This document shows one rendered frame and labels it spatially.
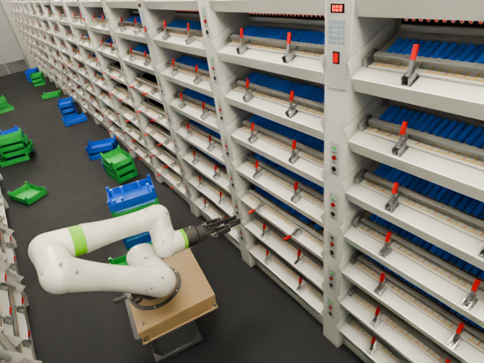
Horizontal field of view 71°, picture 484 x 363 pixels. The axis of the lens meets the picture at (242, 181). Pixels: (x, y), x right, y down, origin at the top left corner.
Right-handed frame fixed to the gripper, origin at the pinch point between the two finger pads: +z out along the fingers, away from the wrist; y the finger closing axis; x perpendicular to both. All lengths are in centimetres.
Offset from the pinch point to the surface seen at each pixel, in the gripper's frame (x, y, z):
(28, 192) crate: -71, -241, -78
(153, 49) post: 71, -88, 2
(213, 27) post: 86, -16, 0
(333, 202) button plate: 31, 49, 11
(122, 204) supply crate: -20, -79, -31
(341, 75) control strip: 76, 51, 2
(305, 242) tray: 0.2, 32.2, 17.9
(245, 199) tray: 0.5, -13.9, 17.6
